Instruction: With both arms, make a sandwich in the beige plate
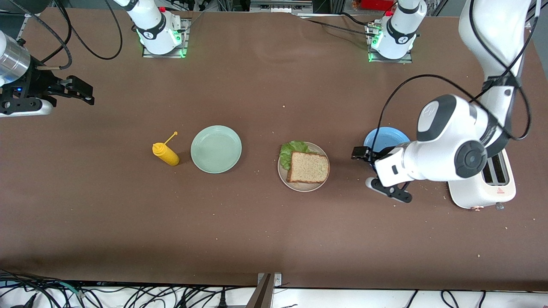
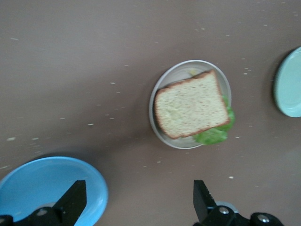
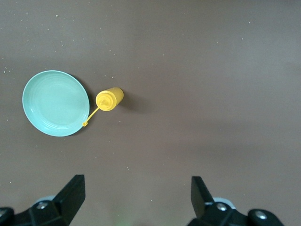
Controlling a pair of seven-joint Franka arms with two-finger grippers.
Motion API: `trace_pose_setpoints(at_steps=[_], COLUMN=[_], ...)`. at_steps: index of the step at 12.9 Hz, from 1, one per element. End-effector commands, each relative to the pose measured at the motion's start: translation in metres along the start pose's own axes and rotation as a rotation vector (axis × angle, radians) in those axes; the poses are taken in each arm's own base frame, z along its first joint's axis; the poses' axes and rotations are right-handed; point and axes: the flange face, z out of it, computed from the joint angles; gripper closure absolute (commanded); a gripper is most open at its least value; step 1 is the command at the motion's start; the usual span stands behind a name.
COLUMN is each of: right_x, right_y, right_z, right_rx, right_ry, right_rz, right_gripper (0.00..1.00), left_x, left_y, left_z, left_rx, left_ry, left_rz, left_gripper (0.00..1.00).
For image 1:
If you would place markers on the red box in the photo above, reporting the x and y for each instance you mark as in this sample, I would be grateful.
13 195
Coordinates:
376 4

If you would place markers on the white toaster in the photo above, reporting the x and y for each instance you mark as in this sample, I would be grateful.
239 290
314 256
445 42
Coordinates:
479 194

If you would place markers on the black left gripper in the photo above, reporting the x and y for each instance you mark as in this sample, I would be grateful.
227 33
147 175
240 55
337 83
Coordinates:
382 154

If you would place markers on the brown bread slice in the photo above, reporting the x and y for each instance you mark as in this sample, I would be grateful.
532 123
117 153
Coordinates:
309 167

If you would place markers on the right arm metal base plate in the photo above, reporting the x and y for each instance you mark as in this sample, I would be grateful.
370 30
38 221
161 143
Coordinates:
185 40

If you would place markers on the aluminium frame piece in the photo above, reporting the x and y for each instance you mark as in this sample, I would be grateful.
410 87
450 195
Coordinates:
280 6

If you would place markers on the grey metal camera post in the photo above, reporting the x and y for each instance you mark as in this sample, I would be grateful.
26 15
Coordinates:
263 295

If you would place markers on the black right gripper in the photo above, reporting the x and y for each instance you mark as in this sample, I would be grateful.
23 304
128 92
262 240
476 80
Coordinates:
37 81

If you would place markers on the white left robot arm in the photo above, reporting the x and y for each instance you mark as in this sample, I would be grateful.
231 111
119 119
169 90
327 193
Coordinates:
449 141

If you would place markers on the green lettuce leaf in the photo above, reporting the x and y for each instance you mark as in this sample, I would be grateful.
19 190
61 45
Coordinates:
289 149

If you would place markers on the blue plate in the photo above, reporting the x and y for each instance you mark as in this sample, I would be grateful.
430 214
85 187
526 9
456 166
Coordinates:
385 137

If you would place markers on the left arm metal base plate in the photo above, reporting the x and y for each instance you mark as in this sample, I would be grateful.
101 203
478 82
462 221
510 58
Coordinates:
389 60

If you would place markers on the beige plate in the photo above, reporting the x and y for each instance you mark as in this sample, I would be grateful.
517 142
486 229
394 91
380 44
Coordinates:
302 187

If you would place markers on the mint green plate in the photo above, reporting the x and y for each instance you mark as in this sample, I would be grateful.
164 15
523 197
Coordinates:
216 149

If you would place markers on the yellow mustard squeeze bottle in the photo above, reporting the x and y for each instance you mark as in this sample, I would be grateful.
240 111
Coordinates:
168 155

